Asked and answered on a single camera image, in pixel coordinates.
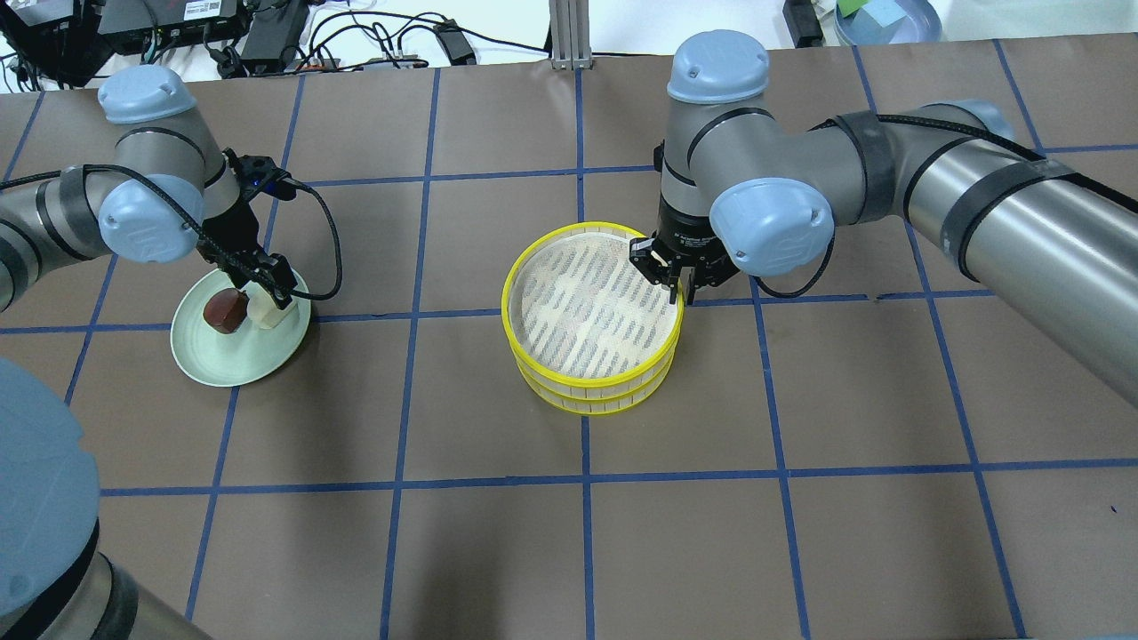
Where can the blue plate on desk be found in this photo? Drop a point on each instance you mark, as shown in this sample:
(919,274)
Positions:
(865,23)

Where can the light green plate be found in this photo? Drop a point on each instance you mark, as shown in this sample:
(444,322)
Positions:
(226,360)

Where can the aluminium frame post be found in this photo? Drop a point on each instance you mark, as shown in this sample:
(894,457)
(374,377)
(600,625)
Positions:
(569,30)

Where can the black electronics box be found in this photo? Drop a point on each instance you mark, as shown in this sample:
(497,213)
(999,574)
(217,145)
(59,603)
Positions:
(135,27)

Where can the black power adapter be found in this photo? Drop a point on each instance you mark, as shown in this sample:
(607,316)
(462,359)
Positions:
(455,44)

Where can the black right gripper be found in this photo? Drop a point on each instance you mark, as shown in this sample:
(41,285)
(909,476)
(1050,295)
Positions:
(685,233)

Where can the yellow bamboo steamer layer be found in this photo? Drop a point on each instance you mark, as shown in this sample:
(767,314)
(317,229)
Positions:
(588,331)
(609,399)

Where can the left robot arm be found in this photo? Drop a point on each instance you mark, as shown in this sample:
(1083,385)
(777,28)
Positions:
(169,191)

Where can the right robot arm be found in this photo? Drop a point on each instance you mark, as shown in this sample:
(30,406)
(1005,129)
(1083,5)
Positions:
(739,195)

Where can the white steamer cloth upper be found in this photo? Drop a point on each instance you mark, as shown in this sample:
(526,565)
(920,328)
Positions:
(578,308)

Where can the brown bun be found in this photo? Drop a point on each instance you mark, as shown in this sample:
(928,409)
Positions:
(226,310)

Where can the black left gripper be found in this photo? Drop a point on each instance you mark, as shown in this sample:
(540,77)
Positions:
(229,229)

